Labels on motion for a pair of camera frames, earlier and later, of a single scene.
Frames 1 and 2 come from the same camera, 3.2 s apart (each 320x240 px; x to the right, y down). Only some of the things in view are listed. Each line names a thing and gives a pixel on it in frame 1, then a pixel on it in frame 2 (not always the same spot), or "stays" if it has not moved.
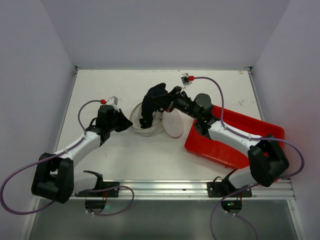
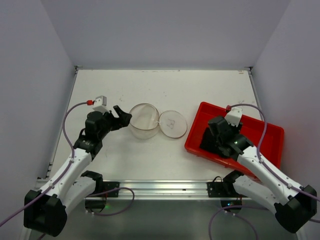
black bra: x=148 y=105 -> x=209 y=142
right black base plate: x=224 y=188 stays
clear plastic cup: x=172 y=121 stays
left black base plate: x=113 y=193 stays
